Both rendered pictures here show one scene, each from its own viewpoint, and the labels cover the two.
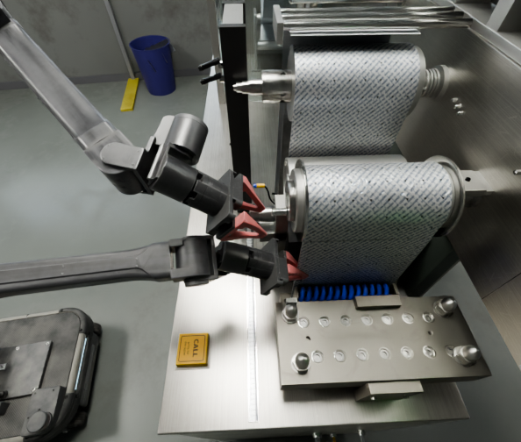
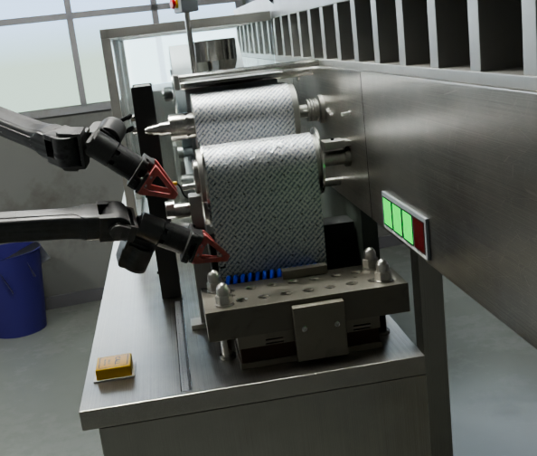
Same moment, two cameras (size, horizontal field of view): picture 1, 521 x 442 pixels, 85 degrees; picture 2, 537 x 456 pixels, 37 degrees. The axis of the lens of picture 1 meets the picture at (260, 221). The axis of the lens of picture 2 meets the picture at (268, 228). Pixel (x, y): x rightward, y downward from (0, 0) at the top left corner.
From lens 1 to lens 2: 135 cm
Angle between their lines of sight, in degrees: 38
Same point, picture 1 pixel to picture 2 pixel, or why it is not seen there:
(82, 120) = (38, 126)
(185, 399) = (108, 393)
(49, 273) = (6, 215)
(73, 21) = not seen: outside the picture
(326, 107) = (223, 127)
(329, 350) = (253, 296)
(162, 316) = not seen: outside the picture
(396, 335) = (322, 282)
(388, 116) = (279, 129)
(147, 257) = (80, 209)
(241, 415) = (173, 390)
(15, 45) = not seen: outside the picture
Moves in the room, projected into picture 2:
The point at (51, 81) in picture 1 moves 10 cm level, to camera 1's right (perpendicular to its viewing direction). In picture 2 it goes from (13, 116) to (58, 110)
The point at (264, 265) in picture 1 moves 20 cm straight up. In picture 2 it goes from (180, 230) to (166, 134)
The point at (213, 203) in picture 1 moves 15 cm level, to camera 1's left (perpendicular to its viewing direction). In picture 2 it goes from (132, 160) to (58, 169)
